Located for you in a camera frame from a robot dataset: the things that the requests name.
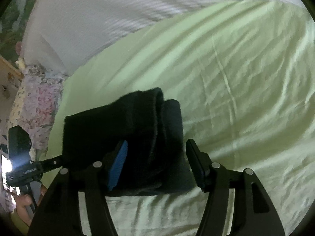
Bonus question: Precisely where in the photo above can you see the floral quilt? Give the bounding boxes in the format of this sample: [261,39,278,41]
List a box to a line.
[7,59,67,153]

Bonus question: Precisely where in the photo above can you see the black pants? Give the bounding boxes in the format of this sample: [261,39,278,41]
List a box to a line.
[62,88,195,197]

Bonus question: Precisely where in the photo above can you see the light green bed sheet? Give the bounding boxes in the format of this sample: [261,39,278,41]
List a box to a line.
[45,1,314,234]

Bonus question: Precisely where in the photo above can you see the left hand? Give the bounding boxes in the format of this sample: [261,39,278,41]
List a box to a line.
[14,195,32,226]

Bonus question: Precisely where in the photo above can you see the wooden bedside furniture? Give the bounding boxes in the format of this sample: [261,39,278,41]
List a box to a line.
[0,56,24,101]

